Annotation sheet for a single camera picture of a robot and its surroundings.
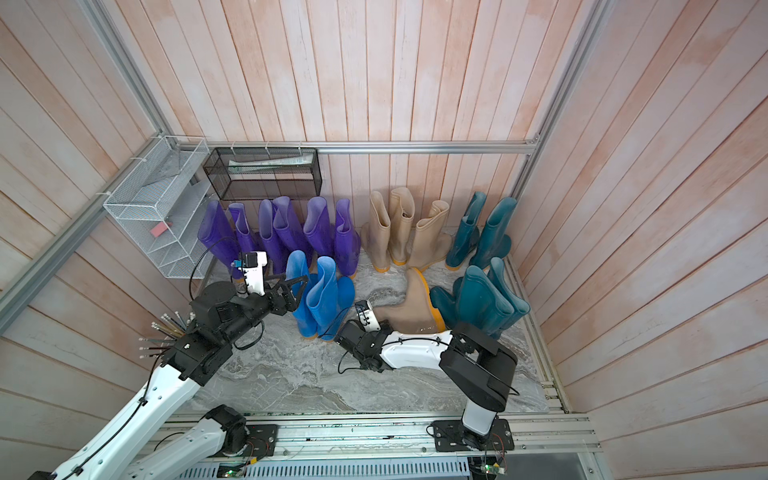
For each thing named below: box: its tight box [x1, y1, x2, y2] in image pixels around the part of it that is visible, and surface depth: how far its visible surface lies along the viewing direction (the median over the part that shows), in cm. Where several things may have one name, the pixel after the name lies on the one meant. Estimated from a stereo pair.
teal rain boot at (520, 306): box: [489, 257, 531, 339], surface depth 71 cm
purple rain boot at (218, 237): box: [197, 200, 244, 280], surface depth 90 cm
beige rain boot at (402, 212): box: [389, 186, 416, 265], surface depth 95 cm
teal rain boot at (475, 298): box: [430, 265, 515, 335], surface depth 76 cm
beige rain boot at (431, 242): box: [408, 200, 452, 271], surface depth 95 cm
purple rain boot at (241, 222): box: [229, 203, 255, 254], surface depth 92 cm
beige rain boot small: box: [373, 267, 447, 333], surface depth 92 cm
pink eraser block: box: [150, 221, 168, 238], surface depth 84 cm
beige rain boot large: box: [360, 191, 391, 273], surface depth 94 cm
